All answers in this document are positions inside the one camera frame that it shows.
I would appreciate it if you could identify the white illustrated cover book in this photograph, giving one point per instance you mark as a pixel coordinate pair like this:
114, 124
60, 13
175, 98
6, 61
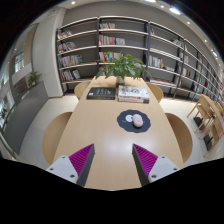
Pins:
133, 92

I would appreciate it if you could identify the wooden slat chairs group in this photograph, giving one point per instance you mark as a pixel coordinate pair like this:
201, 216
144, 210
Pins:
208, 115

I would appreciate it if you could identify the green potted plant white pot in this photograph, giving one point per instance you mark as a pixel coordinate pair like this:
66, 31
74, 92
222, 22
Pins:
123, 66

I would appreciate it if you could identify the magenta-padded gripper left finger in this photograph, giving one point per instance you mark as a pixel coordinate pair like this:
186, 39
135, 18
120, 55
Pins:
63, 166

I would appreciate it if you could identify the grey bookshelf unit with books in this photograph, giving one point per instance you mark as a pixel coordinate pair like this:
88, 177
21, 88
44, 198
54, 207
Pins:
126, 26

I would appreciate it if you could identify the round-back wooden chair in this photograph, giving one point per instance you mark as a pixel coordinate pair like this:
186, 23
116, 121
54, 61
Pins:
181, 136
156, 91
55, 136
81, 90

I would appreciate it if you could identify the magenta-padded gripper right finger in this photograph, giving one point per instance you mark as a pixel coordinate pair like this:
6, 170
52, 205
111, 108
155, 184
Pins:
161, 166

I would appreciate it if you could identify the thick book with dark spine end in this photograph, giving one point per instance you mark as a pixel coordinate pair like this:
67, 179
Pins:
133, 100

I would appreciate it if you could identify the small green floor plant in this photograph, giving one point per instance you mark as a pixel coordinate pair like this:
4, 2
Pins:
34, 79

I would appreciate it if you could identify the pink computer mouse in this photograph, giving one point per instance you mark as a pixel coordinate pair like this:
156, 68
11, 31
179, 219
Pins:
138, 120

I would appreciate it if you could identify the black hardcover book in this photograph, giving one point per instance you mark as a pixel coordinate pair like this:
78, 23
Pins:
101, 93

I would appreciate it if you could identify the dark cloud-shaped mouse pad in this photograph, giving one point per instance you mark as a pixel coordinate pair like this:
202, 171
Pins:
125, 126

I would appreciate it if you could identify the round ceiling lights group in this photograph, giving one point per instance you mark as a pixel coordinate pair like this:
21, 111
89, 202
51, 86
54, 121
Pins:
174, 10

